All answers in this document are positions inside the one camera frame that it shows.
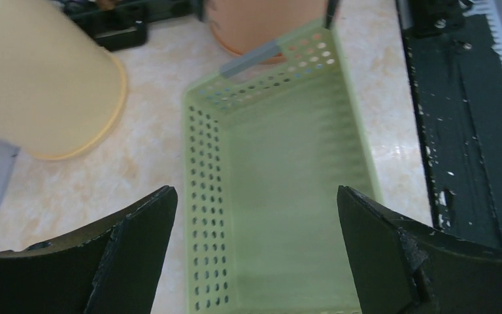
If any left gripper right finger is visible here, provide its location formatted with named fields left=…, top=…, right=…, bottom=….
left=337, top=186, right=502, bottom=313

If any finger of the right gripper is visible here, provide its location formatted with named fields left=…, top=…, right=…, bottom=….
left=324, top=0, right=341, bottom=29

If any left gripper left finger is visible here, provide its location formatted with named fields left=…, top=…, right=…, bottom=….
left=0, top=186, right=178, bottom=313

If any orange capybara bucket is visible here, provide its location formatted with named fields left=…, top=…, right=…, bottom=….
left=205, top=1, right=334, bottom=75

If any green plastic basket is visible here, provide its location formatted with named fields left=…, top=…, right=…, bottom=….
left=182, top=18, right=382, bottom=313

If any yellow capybara bucket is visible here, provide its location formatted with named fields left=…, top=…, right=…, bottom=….
left=0, top=1, right=128, bottom=160

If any black open tool case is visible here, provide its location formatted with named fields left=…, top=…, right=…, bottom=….
left=51, top=0, right=193, bottom=52

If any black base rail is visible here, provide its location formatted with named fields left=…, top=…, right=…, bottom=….
left=397, top=1, right=502, bottom=249

